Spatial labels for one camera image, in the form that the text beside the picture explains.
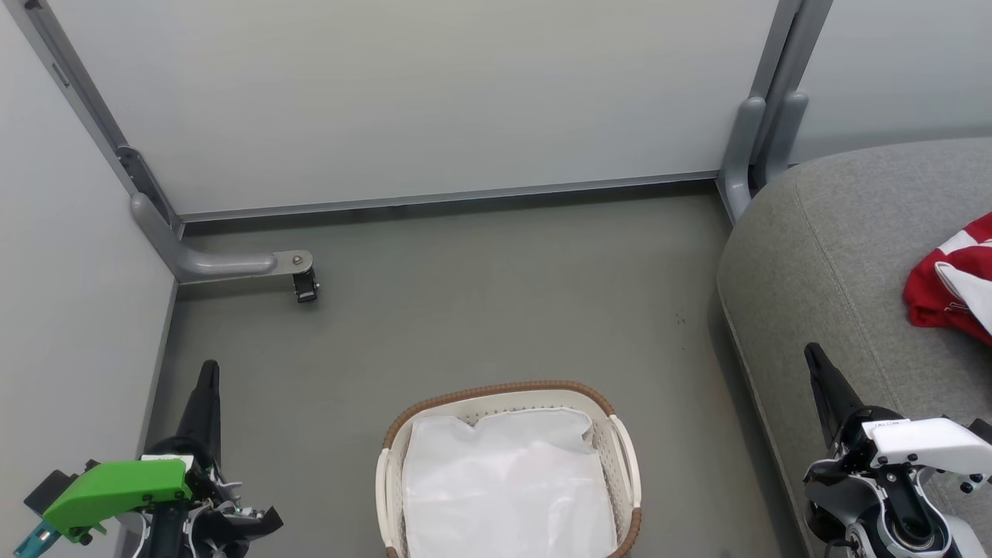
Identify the white laundry basket brown rim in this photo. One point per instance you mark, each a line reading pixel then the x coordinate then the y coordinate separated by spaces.
pixel 624 465

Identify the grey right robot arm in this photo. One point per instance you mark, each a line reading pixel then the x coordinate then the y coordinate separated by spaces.
pixel 914 539

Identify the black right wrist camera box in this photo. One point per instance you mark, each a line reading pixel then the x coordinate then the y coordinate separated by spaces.
pixel 983 430

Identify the grey partition foot bar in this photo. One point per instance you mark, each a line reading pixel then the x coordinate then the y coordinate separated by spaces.
pixel 217 265

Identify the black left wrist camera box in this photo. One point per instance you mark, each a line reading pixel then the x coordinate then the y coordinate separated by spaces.
pixel 50 488

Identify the grey fabric sofa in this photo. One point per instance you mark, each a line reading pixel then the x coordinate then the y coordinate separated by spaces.
pixel 837 271

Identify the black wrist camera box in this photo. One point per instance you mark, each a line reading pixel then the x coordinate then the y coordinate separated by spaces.
pixel 50 488
pixel 983 430

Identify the black caster wheel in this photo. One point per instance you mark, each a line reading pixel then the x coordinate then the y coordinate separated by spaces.
pixel 306 287

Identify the red white basketball jersey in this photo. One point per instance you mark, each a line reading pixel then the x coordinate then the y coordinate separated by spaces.
pixel 949 287

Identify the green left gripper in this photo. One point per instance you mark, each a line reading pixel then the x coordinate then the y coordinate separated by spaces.
pixel 116 492

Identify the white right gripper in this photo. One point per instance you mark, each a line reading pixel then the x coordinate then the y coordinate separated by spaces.
pixel 922 446

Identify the white cloth basket liner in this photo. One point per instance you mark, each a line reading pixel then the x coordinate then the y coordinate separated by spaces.
pixel 504 488

